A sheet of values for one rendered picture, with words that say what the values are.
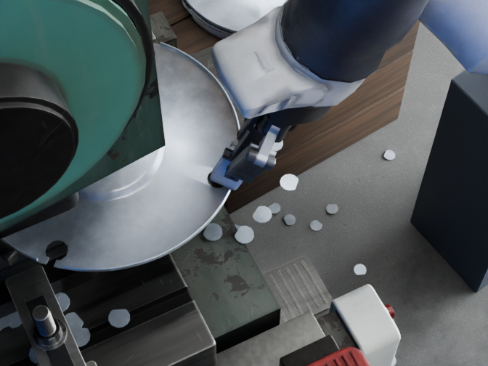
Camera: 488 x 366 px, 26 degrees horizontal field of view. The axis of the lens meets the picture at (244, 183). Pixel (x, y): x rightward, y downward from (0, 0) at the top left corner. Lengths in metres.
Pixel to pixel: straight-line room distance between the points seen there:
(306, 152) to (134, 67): 1.46
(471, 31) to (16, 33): 0.45
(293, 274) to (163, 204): 0.68
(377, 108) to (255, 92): 1.19
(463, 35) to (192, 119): 0.40
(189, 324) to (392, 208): 0.94
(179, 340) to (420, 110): 1.12
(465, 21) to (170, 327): 0.47
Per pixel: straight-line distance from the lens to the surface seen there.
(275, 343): 1.16
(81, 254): 1.06
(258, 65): 0.82
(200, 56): 1.18
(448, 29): 0.83
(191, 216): 1.07
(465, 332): 1.90
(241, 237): 1.21
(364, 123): 2.00
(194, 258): 1.20
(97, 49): 0.47
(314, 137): 1.92
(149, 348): 1.10
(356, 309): 1.20
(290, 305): 1.70
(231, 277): 1.19
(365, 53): 0.79
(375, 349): 1.19
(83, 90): 0.49
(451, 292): 1.92
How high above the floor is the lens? 1.72
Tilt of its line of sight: 60 degrees down
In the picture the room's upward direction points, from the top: straight up
